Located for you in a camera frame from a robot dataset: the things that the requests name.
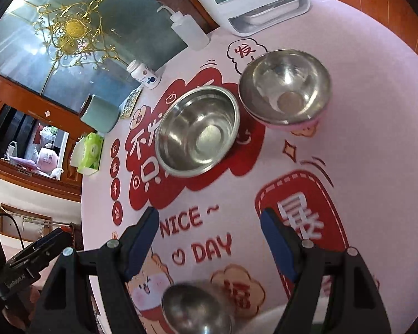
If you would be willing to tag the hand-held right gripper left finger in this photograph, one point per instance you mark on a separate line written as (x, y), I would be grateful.
(142, 241)

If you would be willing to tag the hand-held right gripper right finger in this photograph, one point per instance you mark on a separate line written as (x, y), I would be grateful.
(278, 248)

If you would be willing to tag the deep steel bowl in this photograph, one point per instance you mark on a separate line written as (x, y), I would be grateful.
(195, 309)

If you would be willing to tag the shallow steel bowl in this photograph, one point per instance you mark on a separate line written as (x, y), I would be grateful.
(195, 135)

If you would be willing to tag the pink steel-lined bowl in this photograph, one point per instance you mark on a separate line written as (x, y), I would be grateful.
(285, 87)

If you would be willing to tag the person's left hand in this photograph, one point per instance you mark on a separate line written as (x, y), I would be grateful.
(29, 299)

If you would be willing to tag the wooden kitchen cabinet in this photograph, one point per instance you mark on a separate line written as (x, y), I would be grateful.
(21, 181)

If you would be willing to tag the green tissue box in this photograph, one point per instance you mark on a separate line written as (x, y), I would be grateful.
(90, 153)

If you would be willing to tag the pink floral pot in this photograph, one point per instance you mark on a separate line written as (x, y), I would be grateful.
(45, 158)

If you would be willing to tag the mint green canister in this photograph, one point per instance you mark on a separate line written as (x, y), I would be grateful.
(101, 114)

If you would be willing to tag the small patterned packet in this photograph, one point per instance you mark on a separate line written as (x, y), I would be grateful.
(130, 104)

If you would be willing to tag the pink printed tablecloth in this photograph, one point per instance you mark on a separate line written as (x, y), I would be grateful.
(369, 111)

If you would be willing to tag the white pill bottle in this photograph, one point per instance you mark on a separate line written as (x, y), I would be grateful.
(144, 76)

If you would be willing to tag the clear squeeze bottle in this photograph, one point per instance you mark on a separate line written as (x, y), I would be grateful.
(191, 34)

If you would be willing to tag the frosted glass door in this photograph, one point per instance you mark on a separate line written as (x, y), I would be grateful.
(125, 24)

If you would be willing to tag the gold door ornament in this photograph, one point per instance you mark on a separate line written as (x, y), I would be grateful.
(73, 28)

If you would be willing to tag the white countertop sterilizer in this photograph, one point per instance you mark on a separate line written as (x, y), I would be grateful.
(264, 7)

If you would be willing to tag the wooden framed wall niche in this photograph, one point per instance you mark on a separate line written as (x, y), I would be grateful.
(31, 226)

